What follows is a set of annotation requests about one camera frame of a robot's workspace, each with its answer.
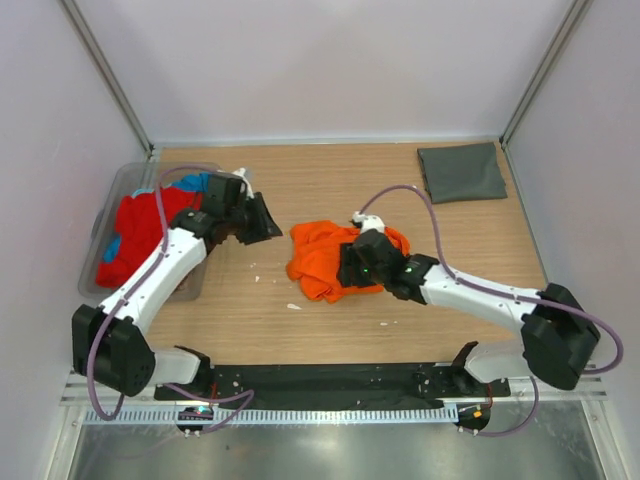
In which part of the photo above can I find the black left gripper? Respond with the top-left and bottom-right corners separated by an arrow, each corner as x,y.
224,192 -> 281,245

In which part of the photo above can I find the orange t shirt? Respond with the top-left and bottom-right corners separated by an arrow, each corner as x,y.
286,220 -> 384,304

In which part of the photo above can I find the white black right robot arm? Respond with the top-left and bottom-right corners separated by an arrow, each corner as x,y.
337,230 -> 601,396

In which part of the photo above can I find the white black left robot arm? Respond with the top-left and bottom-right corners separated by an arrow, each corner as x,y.
72,168 -> 282,400

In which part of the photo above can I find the blue t shirt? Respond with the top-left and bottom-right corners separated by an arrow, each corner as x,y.
102,172 -> 214,265

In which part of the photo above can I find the red t shirt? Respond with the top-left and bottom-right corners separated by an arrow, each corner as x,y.
95,183 -> 204,289

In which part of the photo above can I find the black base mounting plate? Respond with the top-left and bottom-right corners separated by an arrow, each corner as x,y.
178,363 -> 511,411

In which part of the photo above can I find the folded grey t shirt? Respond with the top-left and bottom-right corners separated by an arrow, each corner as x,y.
417,143 -> 508,204

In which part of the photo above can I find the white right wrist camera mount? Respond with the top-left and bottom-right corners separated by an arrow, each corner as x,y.
351,211 -> 386,234

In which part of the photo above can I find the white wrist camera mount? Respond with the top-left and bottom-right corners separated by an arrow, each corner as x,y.
232,167 -> 254,198
351,211 -> 386,234

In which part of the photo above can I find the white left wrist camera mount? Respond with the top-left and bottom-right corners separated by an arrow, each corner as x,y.
232,167 -> 254,198

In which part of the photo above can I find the white slotted cable duct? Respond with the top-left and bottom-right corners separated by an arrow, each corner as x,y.
107,404 -> 458,426

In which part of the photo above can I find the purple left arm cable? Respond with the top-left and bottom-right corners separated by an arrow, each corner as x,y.
87,164 -> 256,434

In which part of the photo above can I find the left aluminium frame post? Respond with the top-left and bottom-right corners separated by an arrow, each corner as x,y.
58,0 -> 154,160

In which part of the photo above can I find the aluminium frame post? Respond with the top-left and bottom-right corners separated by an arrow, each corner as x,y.
499,0 -> 593,151
58,0 -> 154,160

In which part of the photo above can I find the right aluminium frame post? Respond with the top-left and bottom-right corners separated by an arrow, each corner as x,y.
499,0 -> 593,151

